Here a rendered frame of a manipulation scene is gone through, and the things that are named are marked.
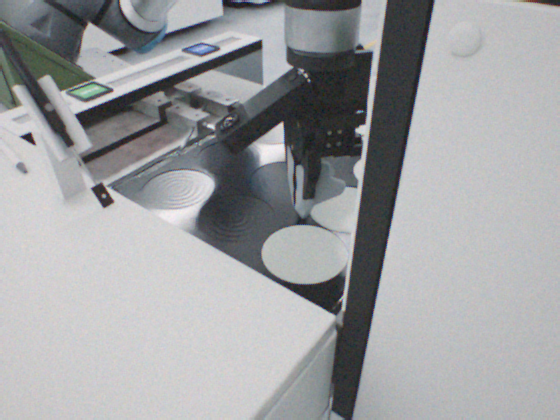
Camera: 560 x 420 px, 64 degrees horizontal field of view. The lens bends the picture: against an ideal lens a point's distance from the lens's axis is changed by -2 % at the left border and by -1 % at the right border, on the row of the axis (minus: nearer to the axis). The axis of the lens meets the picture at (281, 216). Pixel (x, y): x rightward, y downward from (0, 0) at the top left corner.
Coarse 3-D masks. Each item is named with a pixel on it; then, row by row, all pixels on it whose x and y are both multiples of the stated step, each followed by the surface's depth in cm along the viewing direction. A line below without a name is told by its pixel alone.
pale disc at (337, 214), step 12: (348, 192) 62; (324, 204) 60; (336, 204) 60; (348, 204) 60; (312, 216) 58; (324, 216) 58; (336, 216) 58; (348, 216) 58; (336, 228) 56; (348, 228) 56
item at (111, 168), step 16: (208, 112) 86; (160, 128) 81; (176, 128) 81; (128, 144) 77; (144, 144) 77; (160, 144) 77; (176, 144) 77; (96, 160) 73; (112, 160) 73; (128, 160) 73; (144, 160) 73; (96, 176) 69; (112, 176) 69; (128, 176) 70
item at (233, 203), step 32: (192, 160) 69; (224, 160) 69; (256, 160) 69; (352, 160) 69; (128, 192) 62; (160, 192) 62; (192, 192) 62; (224, 192) 62; (256, 192) 62; (288, 192) 62; (192, 224) 57; (224, 224) 57; (256, 224) 57; (288, 224) 57; (256, 256) 52; (288, 288) 48; (320, 288) 48
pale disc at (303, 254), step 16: (272, 240) 55; (288, 240) 55; (304, 240) 55; (320, 240) 55; (336, 240) 55; (272, 256) 52; (288, 256) 52; (304, 256) 52; (320, 256) 52; (336, 256) 52; (272, 272) 50; (288, 272) 50; (304, 272) 50; (320, 272) 50; (336, 272) 50
